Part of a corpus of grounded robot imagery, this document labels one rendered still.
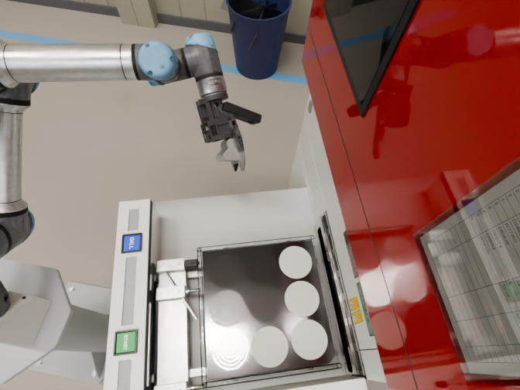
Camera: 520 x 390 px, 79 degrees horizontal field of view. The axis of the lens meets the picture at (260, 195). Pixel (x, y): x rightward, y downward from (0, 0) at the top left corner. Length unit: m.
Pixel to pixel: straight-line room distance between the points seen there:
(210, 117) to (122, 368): 0.66
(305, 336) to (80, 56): 0.86
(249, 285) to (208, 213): 0.31
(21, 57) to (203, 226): 0.66
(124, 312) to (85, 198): 1.44
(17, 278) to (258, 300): 0.76
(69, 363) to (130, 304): 1.11
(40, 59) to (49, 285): 0.69
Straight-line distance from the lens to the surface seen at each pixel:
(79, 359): 2.02
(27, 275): 1.26
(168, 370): 0.99
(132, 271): 0.97
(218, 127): 0.86
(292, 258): 0.99
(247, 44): 2.49
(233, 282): 0.97
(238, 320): 0.95
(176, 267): 0.99
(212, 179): 2.14
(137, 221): 1.02
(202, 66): 0.88
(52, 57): 0.81
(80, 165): 2.45
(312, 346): 0.96
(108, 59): 0.78
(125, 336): 0.93
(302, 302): 0.97
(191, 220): 1.13
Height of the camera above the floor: 1.85
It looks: 63 degrees down
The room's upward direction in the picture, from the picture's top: 5 degrees clockwise
